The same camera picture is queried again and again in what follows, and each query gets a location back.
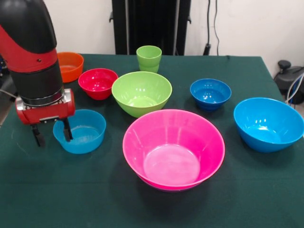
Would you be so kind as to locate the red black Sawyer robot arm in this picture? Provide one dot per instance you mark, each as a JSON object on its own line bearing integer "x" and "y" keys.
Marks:
{"x": 28, "y": 47}

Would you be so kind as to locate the orange bowl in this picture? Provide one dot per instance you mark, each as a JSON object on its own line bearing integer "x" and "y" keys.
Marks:
{"x": 71, "y": 69}

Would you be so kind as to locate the dark blue bowl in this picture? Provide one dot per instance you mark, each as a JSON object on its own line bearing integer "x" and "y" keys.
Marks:
{"x": 210, "y": 92}

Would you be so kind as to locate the dark green tablecloth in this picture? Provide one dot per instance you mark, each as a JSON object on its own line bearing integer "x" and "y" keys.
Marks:
{"x": 71, "y": 190}

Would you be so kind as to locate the large light blue bowl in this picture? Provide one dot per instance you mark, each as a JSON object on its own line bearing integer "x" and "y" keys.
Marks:
{"x": 268, "y": 114}

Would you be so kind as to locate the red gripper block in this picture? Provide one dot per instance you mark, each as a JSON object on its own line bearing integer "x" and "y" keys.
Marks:
{"x": 47, "y": 111}

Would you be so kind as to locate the large pink bowl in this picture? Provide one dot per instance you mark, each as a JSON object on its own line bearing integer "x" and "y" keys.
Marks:
{"x": 173, "y": 142}

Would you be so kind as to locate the small pink bowl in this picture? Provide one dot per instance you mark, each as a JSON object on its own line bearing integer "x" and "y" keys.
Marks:
{"x": 97, "y": 83}

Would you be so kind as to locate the purple bowl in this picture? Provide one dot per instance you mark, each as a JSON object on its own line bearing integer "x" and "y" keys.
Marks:
{"x": 173, "y": 190}

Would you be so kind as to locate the small light blue bowl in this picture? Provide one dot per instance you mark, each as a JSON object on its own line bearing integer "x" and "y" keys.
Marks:
{"x": 88, "y": 140}

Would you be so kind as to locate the lime green bowl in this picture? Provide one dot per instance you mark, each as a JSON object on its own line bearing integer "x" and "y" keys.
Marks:
{"x": 140, "y": 95}

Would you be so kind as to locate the green cup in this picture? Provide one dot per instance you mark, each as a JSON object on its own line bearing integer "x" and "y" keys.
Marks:
{"x": 148, "y": 59}

